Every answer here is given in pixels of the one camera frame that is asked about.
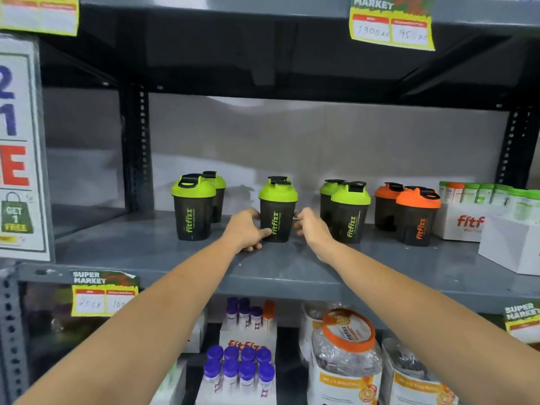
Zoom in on person's right hand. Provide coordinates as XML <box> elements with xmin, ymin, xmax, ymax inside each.
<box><xmin>293</xmin><ymin>207</ymin><xmax>339</xmax><ymax>264</ymax></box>

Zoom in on person's left hand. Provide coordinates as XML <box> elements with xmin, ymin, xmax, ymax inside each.
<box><xmin>221</xmin><ymin>208</ymin><xmax>273</xmax><ymax>253</ymax></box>

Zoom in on black shaker bottle green lid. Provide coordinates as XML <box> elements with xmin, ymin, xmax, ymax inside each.
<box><xmin>258</xmin><ymin>176</ymin><xmax>299</xmax><ymax>244</ymax></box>
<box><xmin>330</xmin><ymin>181</ymin><xmax>372</xmax><ymax>244</ymax></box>
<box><xmin>319</xmin><ymin>179</ymin><xmax>347</xmax><ymax>226</ymax></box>
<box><xmin>171</xmin><ymin>173</ymin><xmax>217</xmax><ymax>242</ymax></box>
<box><xmin>202</xmin><ymin>170</ymin><xmax>227</xmax><ymax>224</ymax></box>

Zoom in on person's right forearm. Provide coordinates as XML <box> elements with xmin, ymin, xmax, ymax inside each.
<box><xmin>318</xmin><ymin>240</ymin><xmax>540</xmax><ymax>405</ymax></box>

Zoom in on person's left forearm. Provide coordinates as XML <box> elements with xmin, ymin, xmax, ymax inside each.
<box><xmin>13</xmin><ymin>234</ymin><xmax>244</xmax><ymax>405</ymax></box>

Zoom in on orange capped white tube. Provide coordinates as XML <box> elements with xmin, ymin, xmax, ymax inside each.
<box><xmin>262</xmin><ymin>300</ymin><xmax>277</xmax><ymax>332</ymax></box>
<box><xmin>445</xmin><ymin>182</ymin><xmax>465</xmax><ymax>204</ymax></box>

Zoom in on group of purple capped tubes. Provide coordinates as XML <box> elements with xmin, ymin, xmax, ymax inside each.
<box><xmin>225</xmin><ymin>297</ymin><xmax>264</xmax><ymax>331</ymax></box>
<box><xmin>203</xmin><ymin>345</ymin><xmax>276</xmax><ymax>405</ymax></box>

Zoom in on black shaker bottle orange lid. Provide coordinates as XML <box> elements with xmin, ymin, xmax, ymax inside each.
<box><xmin>395</xmin><ymin>186</ymin><xmax>442</xmax><ymax>248</ymax></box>
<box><xmin>374</xmin><ymin>182</ymin><xmax>406</xmax><ymax>232</ymax></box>

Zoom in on clear plastic pouch orange label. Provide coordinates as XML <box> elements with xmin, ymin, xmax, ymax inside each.
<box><xmin>299</xmin><ymin>302</ymin><xmax>351</xmax><ymax>364</ymax></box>
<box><xmin>379</xmin><ymin>336</ymin><xmax>460</xmax><ymax>405</ymax></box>

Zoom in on grey metal shelf rack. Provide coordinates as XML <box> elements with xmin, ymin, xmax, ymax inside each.
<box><xmin>0</xmin><ymin>0</ymin><xmax>540</xmax><ymax>405</ymax></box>

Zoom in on clear plastic jar orange lid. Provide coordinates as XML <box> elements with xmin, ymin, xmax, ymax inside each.
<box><xmin>308</xmin><ymin>308</ymin><xmax>383</xmax><ymax>405</ymax></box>

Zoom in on yellow price tag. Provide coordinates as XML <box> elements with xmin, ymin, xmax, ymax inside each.
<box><xmin>0</xmin><ymin>0</ymin><xmax>80</xmax><ymax>37</ymax></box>
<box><xmin>504</xmin><ymin>302</ymin><xmax>540</xmax><ymax>345</ymax></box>
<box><xmin>70</xmin><ymin>270</ymin><xmax>141</xmax><ymax>318</ymax></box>
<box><xmin>349</xmin><ymin>0</ymin><xmax>436</xmax><ymax>52</ymax></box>

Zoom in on row of green capped tubes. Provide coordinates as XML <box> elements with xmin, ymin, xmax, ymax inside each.
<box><xmin>438</xmin><ymin>181</ymin><xmax>540</xmax><ymax>225</ymax></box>

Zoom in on plain white display box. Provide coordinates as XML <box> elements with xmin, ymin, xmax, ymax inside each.
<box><xmin>478</xmin><ymin>214</ymin><xmax>540</xmax><ymax>276</ymax></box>

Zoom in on white promotion sign board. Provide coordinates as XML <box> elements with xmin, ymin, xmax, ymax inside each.
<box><xmin>0</xmin><ymin>33</ymin><xmax>55</xmax><ymax>263</ymax></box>

